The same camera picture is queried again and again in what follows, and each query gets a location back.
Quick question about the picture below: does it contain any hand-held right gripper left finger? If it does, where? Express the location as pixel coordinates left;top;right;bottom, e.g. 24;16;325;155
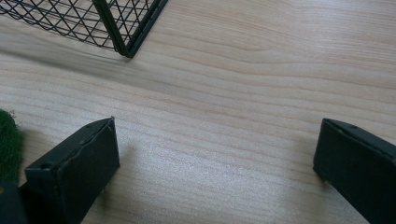
19;116;121;224

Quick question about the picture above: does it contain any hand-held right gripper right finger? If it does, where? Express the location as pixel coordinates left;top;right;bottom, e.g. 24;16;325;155
312;118;396;224

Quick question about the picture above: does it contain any green scouring pad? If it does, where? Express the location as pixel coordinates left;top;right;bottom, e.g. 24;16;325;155
0;108;24;185

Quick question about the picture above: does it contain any black wire basket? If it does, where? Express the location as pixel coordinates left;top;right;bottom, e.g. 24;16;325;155
0;0;169;60

